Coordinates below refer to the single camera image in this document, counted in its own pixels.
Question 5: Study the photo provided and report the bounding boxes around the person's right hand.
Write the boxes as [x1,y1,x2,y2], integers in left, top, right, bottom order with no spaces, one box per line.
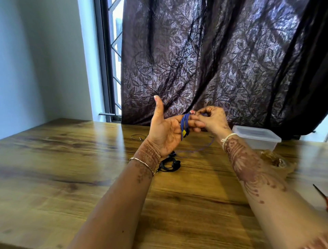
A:
[194,105,233,140]

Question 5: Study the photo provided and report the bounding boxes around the person's left hand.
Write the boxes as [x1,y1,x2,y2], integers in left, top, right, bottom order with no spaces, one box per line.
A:
[145,95,206,159]

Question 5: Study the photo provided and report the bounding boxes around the blue earphone cable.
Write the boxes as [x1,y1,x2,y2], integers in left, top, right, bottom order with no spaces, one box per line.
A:
[176,111,215,152]

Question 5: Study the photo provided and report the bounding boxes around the person's right forearm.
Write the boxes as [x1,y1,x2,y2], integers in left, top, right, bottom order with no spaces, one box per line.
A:
[221,133,328,249]

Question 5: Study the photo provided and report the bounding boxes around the person's left forearm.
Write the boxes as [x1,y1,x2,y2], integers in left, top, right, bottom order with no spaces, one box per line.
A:
[67,140,162,249]

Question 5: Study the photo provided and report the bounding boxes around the white thread wristband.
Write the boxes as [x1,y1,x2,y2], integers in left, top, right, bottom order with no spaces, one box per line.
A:
[221,133,239,150]

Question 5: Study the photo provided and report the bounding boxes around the clear plastic container with lid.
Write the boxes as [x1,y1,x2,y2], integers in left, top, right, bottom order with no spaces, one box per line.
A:
[232,125,282,152]

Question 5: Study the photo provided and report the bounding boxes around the dark purple leaf-patterned curtain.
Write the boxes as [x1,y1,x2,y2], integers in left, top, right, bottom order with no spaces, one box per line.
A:
[121,0,328,141]

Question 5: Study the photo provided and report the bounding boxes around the coiled black earphones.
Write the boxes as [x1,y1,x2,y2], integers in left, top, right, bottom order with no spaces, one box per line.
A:
[156,151,181,173]

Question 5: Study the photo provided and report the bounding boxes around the clear plastic bag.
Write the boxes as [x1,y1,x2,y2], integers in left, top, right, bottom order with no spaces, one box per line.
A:
[259,149,296,179]

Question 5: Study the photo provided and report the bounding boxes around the thin metal bracelet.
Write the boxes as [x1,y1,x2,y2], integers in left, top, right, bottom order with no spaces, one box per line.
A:
[129,157,156,176]

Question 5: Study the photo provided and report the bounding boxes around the dark window frame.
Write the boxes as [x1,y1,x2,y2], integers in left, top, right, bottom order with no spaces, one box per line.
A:
[93,0,124,123]

